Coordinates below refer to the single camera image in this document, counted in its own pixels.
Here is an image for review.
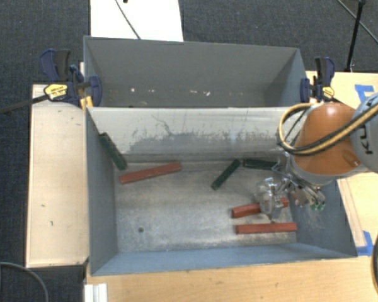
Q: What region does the grey metal bin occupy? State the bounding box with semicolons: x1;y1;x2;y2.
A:
83;35;358;277

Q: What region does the dark green flat block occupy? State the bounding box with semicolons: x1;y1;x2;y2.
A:
241;158;280;171
210;159;241;191
98;132;129;171

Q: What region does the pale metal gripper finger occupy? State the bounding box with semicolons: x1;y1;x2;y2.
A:
260;193;287;223
256;177;283;206

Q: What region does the pale wood flat board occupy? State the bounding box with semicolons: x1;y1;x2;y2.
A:
25;83;91;269

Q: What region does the red-brown flat block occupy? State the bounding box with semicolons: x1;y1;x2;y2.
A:
235;221;299;235
118;162;183;185
231;198;290;219

